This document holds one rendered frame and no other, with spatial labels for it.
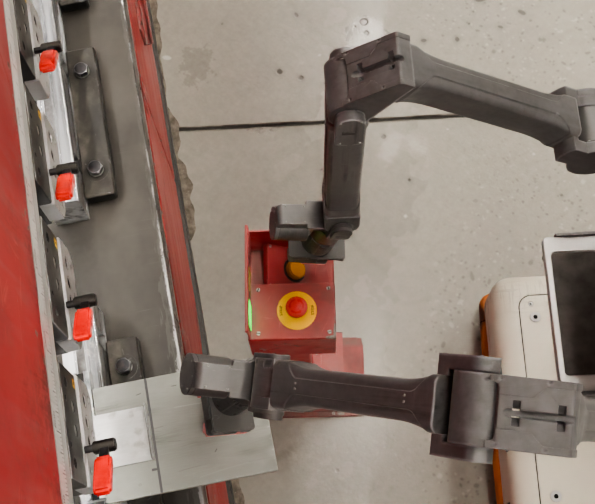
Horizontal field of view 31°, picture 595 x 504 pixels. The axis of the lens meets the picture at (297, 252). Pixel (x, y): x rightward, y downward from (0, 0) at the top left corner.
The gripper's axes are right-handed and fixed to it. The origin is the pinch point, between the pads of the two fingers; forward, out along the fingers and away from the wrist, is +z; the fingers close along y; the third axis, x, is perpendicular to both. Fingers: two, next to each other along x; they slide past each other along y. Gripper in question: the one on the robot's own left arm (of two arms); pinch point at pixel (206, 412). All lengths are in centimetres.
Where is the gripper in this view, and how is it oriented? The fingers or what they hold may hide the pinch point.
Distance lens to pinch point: 165.8
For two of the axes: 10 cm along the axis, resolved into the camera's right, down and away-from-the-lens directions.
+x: 8.8, 0.0, 4.8
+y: 1.8, 9.2, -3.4
